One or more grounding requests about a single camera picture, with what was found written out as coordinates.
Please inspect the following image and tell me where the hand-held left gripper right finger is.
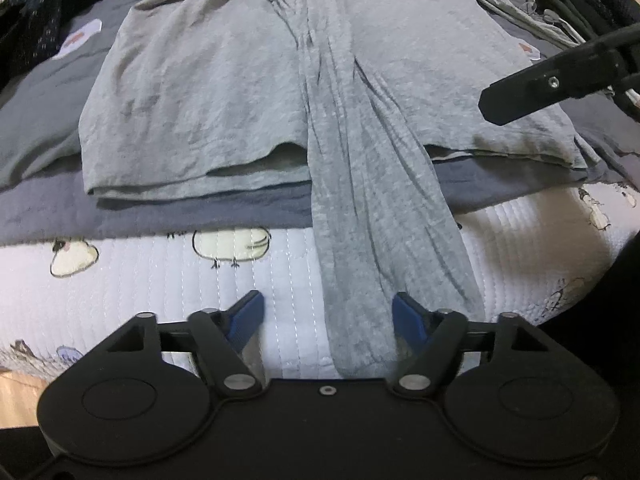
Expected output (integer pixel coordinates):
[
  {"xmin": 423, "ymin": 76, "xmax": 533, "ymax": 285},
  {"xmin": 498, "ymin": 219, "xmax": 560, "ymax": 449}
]
[{"xmin": 392, "ymin": 291, "xmax": 548, "ymax": 400}]

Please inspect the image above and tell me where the grey quilted blanket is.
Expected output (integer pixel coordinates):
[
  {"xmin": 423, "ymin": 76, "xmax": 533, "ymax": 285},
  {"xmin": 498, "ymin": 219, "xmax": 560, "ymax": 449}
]
[{"xmin": 0, "ymin": 0, "xmax": 640, "ymax": 248}]

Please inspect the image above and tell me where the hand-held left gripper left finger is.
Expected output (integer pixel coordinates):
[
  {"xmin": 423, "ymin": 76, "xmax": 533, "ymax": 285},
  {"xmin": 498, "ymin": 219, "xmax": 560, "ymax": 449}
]
[{"xmin": 107, "ymin": 290, "xmax": 265, "ymax": 402}]

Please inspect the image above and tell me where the dark blue patterned garment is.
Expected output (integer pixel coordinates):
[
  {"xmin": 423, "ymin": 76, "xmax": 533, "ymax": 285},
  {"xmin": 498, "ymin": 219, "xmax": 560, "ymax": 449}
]
[{"xmin": 0, "ymin": 0, "xmax": 86, "ymax": 76}]

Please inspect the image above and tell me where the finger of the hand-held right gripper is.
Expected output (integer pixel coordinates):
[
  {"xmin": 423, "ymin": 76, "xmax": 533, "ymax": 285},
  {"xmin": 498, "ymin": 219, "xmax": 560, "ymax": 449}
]
[{"xmin": 477, "ymin": 28, "xmax": 640, "ymax": 126}]

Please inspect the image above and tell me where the white cartoon-print bed sheet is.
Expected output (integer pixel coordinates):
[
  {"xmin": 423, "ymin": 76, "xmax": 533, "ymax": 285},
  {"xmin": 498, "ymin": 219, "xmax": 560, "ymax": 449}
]
[{"xmin": 0, "ymin": 180, "xmax": 640, "ymax": 431}]

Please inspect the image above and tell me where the grey long-sleeve shirt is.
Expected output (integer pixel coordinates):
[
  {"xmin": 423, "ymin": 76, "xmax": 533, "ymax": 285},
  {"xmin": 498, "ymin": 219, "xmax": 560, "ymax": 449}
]
[{"xmin": 77, "ymin": 0, "xmax": 601, "ymax": 378}]

